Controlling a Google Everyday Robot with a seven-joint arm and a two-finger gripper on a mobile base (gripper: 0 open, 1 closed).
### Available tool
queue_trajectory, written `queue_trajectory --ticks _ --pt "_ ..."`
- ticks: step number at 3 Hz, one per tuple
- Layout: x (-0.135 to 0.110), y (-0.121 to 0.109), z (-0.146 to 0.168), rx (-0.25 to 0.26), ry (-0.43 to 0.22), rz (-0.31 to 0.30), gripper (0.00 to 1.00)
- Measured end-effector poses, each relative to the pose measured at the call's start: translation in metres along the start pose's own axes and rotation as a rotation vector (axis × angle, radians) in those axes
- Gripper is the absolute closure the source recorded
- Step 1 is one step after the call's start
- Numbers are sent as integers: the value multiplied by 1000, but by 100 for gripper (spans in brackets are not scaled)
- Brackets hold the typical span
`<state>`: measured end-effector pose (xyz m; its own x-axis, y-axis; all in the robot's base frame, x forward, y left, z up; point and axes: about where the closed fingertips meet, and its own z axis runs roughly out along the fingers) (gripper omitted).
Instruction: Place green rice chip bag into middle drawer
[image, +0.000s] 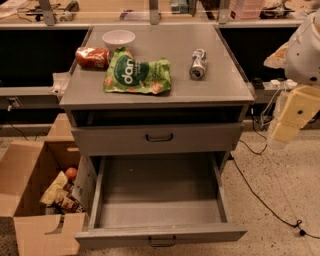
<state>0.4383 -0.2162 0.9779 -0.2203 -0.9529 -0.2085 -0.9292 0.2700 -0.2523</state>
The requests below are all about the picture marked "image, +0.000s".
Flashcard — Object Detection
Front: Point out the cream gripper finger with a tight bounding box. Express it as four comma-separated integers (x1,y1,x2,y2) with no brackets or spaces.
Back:
267,120,299,150

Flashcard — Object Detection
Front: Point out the green rice chip bag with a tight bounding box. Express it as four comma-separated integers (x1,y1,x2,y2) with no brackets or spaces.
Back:
103,48,171,95

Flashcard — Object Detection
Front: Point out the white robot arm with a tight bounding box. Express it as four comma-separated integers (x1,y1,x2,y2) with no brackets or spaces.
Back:
264,9,320,149

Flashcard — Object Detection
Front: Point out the closed grey upper drawer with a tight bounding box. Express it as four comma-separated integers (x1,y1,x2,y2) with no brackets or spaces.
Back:
72,123,243,156

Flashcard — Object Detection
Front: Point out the grey drawer cabinet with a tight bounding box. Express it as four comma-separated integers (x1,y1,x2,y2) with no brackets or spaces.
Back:
61,25,253,235

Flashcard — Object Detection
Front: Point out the open grey drawer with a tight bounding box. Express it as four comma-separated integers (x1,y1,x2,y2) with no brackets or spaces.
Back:
75,153,246,249

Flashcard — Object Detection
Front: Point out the yellow snack bag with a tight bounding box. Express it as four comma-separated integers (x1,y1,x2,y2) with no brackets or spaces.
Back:
40,171,68,205

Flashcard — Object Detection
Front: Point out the white power strip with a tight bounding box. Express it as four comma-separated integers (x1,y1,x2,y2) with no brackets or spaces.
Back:
269,79,297,90

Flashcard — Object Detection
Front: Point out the silver blue drink can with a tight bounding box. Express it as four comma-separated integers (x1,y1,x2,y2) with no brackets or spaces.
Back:
189,49,207,80

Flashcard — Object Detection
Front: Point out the pink storage box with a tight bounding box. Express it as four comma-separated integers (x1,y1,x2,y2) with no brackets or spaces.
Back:
229,0,264,19

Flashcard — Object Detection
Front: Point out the white bowl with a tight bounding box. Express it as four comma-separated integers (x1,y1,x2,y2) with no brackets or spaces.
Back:
102,30,136,50

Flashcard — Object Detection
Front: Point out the red soda can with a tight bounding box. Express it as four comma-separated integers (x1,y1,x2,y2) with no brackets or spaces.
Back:
75,47,109,69

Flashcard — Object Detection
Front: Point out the red apple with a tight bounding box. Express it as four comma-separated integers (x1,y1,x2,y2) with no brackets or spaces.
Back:
65,167,78,180

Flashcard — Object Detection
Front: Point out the brown snack packet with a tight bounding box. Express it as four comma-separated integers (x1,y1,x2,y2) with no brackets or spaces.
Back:
54,189,85,213

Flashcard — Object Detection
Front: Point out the cardboard box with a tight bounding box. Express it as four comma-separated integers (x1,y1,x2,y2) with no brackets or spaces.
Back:
0,114,85,256

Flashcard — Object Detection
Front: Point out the black floor cable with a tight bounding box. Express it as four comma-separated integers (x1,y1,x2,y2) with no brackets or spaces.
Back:
231,119,320,240

